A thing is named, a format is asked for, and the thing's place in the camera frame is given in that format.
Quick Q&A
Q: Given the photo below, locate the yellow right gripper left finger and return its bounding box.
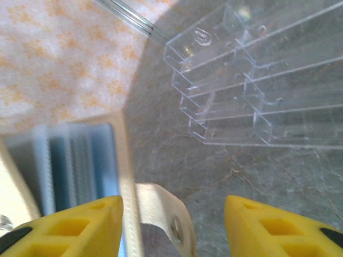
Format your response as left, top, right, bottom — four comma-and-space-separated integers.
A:
0, 195, 123, 257

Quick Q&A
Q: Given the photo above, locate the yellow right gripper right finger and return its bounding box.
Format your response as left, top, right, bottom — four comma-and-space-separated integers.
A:
223, 194, 343, 257

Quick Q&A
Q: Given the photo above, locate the blue VIP credit card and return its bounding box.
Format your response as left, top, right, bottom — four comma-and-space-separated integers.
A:
48, 133, 72, 212
90, 124, 120, 199

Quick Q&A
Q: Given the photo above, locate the beige leather card holder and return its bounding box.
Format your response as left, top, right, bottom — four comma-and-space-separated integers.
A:
0, 110, 196, 257

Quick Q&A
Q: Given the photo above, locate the clear acrylic tiered card stand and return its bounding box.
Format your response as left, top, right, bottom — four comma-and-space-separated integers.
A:
162, 0, 343, 150

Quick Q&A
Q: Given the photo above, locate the aluminium frame post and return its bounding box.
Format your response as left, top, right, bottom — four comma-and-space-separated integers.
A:
93, 0, 168, 44

